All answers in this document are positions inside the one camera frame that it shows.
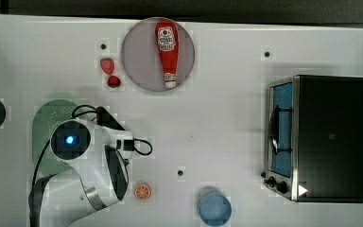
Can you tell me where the orange slice toy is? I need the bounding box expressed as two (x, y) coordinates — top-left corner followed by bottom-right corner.
(134, 183), (152, 200)

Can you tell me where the green plastic colander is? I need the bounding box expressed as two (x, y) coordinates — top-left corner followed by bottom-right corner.
(32, 93), (77, 176)

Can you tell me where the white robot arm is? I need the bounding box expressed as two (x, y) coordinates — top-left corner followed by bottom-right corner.
(28, 107), (134, 227)

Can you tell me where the light red plush strawberry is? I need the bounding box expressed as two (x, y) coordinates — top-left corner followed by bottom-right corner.
(100, 58), (115, 75)

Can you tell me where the blue plastic cup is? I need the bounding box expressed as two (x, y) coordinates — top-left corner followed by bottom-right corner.
(198, 187), (233, 227)

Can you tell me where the dark red plush strawberry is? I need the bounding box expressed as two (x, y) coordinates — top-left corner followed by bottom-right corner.
(107, 76), (121, 88)

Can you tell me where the silver black toaster oven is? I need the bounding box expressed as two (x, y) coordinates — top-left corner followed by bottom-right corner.
(261, 75), (363, 203)

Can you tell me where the red plush ketchup bottle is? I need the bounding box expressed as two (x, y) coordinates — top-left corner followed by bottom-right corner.
(155, 19), (179, 89)

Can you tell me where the grey round plate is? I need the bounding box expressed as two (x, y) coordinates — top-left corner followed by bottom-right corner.
(121, 17), (195, 92)

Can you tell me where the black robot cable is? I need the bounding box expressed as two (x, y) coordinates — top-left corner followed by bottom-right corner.
(132, 138), (154, 157)

